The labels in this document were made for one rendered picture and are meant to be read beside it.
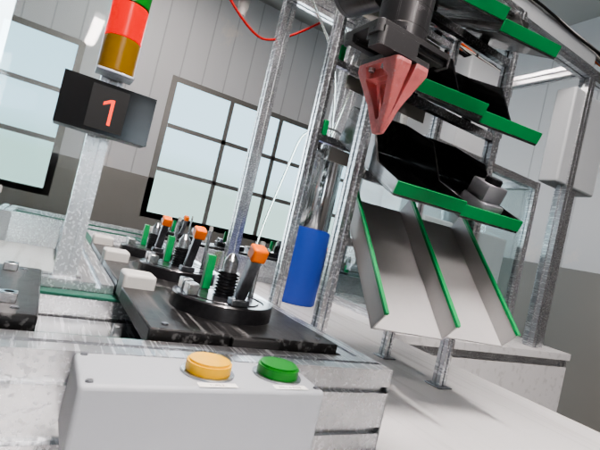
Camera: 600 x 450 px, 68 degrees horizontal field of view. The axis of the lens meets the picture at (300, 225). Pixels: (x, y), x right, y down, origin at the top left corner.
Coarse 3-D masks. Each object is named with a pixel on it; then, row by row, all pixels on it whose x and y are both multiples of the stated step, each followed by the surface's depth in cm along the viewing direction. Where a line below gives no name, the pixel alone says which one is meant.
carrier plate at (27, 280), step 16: (0, 272) 53; (16, 272) 55; (32, 272) 58; (16, 288) 48; (32, 288) 49; (0, 304) 41; (16, 304) 42; (32, 304) 43; (0, 320) 39; (16, 320) 40; (32, 320) 40
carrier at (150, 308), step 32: (128, 288) 61; (160, 288) 67; (192, 288) 56; (224, 288) 60; (160, 320) 49; (192, 320) 52; (224, 320) 54; (256, 320) 57; (288, 320) 66; (320, 352) 56
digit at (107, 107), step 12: (96, 84) 60; (96, 96) 60; (108, 96) 61; (120, 96) 61; (96, 108) 60; (108, 108) 61; (120, 108) 62; (96, 120) 60; (108, 120) 61; (120, 120) 62; (120, 132) 62
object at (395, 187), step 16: (352, 112) 87; (352, 128) 86; (400, 128) 92; (352, 144) 84; (384, 144) 93; (400, 144) 92; (416, 144) 87; (432, 144) 82; (368, 160) 76; (384, 160) 87; (400, 160) 91; (416, 160) 86; (432, 160) 81; (384, 176) 70; (400, 176) 79; (416, 176) 84; (432, 176) 80; (400, 192) 66; (416, 192) 67; (432, 192) 68; (448, 192) 74; (448, 208) 70
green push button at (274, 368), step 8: (264, 360) 42; (272, 360) 43; (280, 360) 43; (264, 368) 41; (272, 368) 41; (280, 368) 41; (288, 368) 41; (296, 368) 42; (264, 376) 41; (272, 376) 40; (280, 376) 40; (288, 376) 41; (296, 376) 42
